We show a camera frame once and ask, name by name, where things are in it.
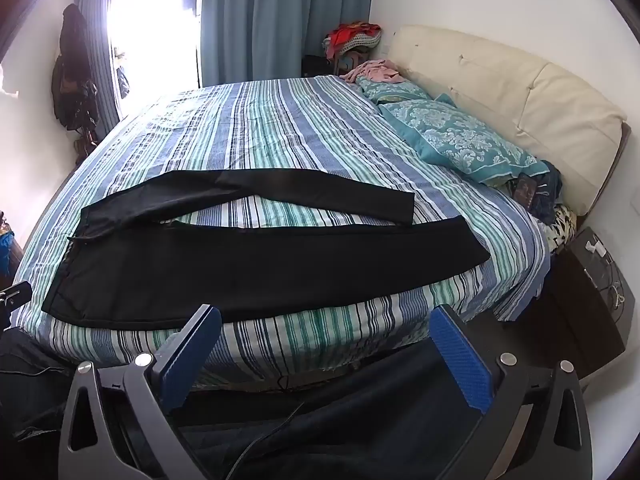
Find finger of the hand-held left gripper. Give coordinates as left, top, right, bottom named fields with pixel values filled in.
left=0, top=281, right=32, bottom=331

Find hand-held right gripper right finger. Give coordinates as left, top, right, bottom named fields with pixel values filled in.
left=429, top=303, right=593, bottom=480

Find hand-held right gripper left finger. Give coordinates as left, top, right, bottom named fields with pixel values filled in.
left=57, top=303, right=223, bottom=480

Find black pants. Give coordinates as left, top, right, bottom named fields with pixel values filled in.
left=41, top=170, right=492, bottom=332

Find dark nightstand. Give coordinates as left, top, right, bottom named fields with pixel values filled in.
left=520, top=226, right=636, bottom=376

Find floral cloth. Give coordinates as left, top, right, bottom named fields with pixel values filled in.
left=542, top=205, right=578, bottom=251

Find dark phone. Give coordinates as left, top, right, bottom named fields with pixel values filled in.
left=515, top=172, right=538, bottom=208

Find dark denim cloth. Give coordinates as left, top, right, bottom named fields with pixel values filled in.
left=530, top=160, right=563, bottom=226

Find large teal patterned pillow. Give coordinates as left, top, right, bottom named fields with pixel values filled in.
left=378, top=95, right=546, bottom=184

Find hanging dark jackets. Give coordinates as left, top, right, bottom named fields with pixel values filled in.
left=51, top=3, right=99, bottom=131

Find bed with striped sheet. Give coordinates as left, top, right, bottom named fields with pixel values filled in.
left=10, top=75, right=551, bottom=391

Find striped blue curtain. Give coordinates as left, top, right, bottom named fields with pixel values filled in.
left=75, top=0, right=123, bottom=136

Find small teal patterned pillow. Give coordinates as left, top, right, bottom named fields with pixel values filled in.
left=357, top=75, right=431, bottom=106

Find cream padded headboard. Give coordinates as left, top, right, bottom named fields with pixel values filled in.
left=387, top=25, right=628, bottom=216

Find pink cloth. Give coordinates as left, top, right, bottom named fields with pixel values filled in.
left=340, top=59, right=406, bottom=85

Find black bag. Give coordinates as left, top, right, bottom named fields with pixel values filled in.
left=301, top=54, right=336, bottom=78

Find small stool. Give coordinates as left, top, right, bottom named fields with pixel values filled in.
left=335, top=50, right=371, bottom=73

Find pile of red clothes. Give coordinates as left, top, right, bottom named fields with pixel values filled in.
left=322, top=21, right=383, bottom=58

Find plain blue curtain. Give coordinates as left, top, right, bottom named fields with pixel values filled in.
left=200, top=0, right=373, bottom=87

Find black cable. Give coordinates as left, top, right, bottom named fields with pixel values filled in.
left=235, top=400, right=311, bottom=480

